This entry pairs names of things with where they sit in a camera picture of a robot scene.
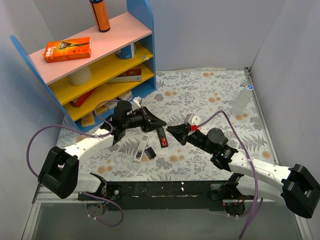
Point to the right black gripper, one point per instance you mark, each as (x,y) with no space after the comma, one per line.
(185,133)

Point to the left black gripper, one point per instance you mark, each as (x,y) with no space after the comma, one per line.
(145,119)

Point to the black remote control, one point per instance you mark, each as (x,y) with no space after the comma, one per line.
(161,133)

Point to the white remote control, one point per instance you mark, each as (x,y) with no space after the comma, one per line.
(141,148)

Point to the white battery cover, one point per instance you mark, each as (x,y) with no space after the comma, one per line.
(161,151)

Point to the black battery cover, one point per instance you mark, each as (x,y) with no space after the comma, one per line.
(150,153)

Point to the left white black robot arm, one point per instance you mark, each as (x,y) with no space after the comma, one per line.
(60,172)

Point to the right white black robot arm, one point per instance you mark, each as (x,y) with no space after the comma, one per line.
(295,185)

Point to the red AAA battery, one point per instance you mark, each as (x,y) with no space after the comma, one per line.
(163,142)

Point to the small white box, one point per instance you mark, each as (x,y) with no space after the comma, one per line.
(127,96)

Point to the red white flat box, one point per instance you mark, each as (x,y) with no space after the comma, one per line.
(131,75)

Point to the floral table mat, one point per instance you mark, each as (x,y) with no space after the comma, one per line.
(207,94)

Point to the clear plastic bottle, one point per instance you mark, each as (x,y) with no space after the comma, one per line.
(242,100)

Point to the yellow packet bottom shelf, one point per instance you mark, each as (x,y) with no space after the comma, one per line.
(88,121)

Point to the blue white can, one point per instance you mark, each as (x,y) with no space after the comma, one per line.
(126,52)

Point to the red box lower shelf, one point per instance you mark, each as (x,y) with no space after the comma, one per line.
(78,102)

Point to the blue pink yellow shelf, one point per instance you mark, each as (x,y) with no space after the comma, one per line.
(136,25)

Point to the white paper roll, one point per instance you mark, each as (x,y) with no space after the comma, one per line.
(80,77)

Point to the orange razor box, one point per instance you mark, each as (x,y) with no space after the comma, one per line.
(67,50)

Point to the orange cylindrical bottle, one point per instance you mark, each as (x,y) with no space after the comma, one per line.
(100,14)

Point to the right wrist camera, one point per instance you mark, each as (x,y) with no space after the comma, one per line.
(192,120)

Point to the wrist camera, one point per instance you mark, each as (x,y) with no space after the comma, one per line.
(136,103)
(192,120)

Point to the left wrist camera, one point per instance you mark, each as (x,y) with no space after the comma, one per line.
(136,103)

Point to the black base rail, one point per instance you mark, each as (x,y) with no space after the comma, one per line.
(173,195)

